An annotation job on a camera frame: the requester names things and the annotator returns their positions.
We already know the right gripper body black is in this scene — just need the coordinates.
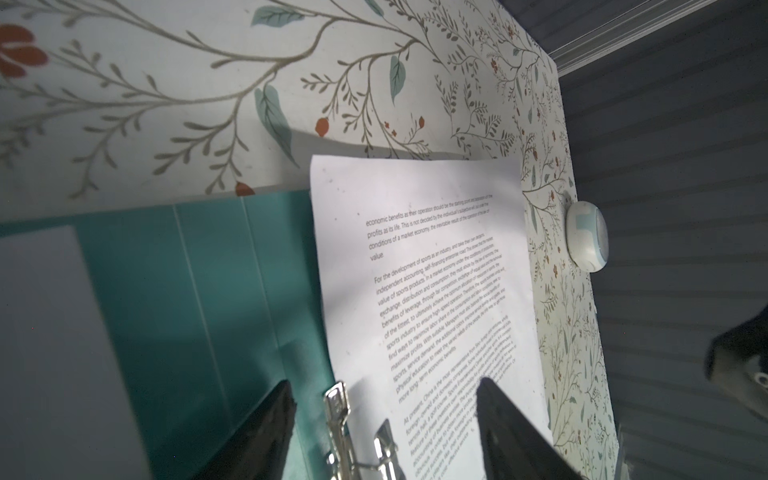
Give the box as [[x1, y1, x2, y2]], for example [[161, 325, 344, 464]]
[[704, 307, 767, 420]]

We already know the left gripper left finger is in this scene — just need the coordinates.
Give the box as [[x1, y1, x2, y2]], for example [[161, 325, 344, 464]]
[[192, 379, 297, 480]]

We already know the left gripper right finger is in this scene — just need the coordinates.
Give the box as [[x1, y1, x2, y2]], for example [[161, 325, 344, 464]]
[[477, 377, 581, 480]]

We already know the teal green file folder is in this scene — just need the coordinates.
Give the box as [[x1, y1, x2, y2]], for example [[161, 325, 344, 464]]
[[1, 191, 333, 479]]

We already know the printed paper sheet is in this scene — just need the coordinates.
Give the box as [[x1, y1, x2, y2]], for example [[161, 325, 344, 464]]
[[1, 227, 153, 479], [310, 155, 551, 479]]

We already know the silver folder clip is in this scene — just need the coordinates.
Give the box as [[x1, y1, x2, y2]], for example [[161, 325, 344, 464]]
[[322, 380, 402, 480]]

